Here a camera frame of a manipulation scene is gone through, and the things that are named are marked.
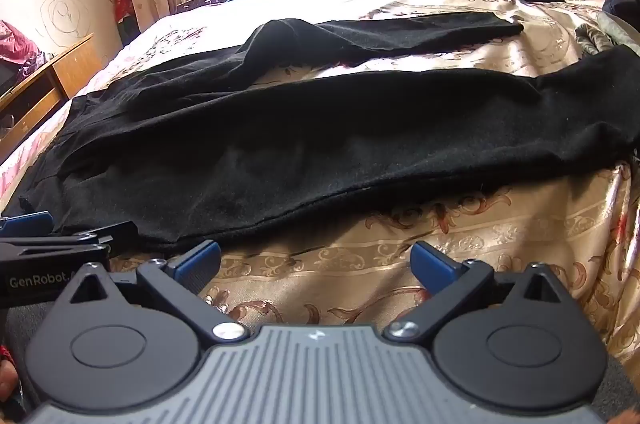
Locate dark clothes pile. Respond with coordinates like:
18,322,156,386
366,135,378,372
602,0,640,17

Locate folded grey cloth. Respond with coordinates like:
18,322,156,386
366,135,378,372
574,23,603,56

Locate black pants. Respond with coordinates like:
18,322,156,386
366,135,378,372
17,11,640,255

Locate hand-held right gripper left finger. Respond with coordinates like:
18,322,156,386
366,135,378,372
50,240,248,342

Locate gold floral bedspread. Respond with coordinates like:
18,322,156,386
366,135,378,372
0,0,640,365

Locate dark low stand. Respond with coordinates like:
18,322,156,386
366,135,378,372
175,0,221,12

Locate pink cloth on cabinet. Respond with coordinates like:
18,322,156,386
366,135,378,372
0,20,41,70

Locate folded olive clothes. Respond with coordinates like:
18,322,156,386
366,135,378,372
597,11,640,49

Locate wooden cabinet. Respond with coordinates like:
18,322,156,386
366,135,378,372
0,33,96,165

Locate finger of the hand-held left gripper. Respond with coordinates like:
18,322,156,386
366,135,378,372
0,220,139,256
0,211,54,236

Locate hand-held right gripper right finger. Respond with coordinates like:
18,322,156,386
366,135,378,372
382,240,576,341

